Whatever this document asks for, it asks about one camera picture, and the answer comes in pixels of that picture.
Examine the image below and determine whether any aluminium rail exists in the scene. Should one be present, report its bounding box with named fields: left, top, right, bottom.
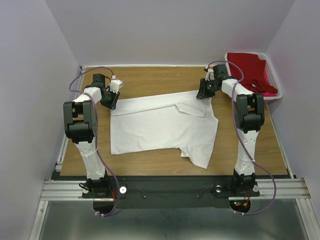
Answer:
left=40, top=178, right=311, bottom=201
left=271, top=119, right=297, bottom=179
left=55, top=66, right=87, bottom=172

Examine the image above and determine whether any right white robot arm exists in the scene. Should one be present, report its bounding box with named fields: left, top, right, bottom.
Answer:
left=196, top=64, right=265, bottom=195

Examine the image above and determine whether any pink t shirt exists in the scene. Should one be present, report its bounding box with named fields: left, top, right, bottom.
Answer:
left=260, top=69, right=278, bottom=97

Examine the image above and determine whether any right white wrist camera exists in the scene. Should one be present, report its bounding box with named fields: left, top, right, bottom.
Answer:
left=205, top=70, right=215, bottom=81

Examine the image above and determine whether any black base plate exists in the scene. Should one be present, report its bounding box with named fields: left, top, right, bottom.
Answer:
left=51, top=175, right=261, bottom=210

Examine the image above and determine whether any aluminium front rail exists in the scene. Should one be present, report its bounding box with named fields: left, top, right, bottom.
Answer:
left=40, top=178, right=311, bottom=201

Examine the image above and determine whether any aluminium right rail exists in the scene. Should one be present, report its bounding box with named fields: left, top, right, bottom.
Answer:
left=271, top=119, right=297, bottom=179

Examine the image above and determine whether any white t shirt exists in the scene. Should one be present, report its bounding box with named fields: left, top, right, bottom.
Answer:
left=110, top=90, right=219, bottom=169

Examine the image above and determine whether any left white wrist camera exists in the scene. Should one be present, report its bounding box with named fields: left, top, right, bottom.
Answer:
left=109, top=79, right=124, bottom=94

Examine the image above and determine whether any white plastic basket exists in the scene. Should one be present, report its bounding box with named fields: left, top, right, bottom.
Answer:
left=224, top=52, right=283, bottom=102

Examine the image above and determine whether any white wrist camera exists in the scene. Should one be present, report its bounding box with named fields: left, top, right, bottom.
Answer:
left=109, top=79, right=124, bottom=94
left=205, top=70, right=215, bottom=81

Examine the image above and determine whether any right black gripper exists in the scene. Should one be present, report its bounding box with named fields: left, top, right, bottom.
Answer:
left=195, top=77, right=218, bottom=98

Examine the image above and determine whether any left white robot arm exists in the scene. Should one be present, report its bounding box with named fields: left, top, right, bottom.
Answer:
left=63, top=73, right=124, bottom=198

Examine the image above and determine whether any red t shirt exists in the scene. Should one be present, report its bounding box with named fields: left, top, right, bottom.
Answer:
left=227, top=52, right=267, bottom=94

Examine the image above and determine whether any aluminium left rail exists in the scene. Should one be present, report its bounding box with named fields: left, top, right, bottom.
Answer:
left=55, top=66, right=87, bottom=172

